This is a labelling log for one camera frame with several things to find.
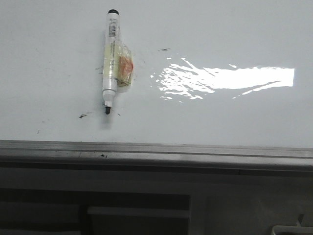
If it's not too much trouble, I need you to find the white whiteboard marker with tape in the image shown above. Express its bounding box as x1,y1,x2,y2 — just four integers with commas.
102,9,134,115

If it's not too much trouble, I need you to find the white whiteboard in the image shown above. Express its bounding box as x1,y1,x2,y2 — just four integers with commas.
0,0,313,148

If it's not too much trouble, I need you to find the white object bottom right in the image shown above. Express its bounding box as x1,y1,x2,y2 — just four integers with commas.
270,214,313,235

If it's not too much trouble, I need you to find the grey aluminium whiteboard frame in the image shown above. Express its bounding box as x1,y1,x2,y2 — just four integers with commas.
0,140,313,176

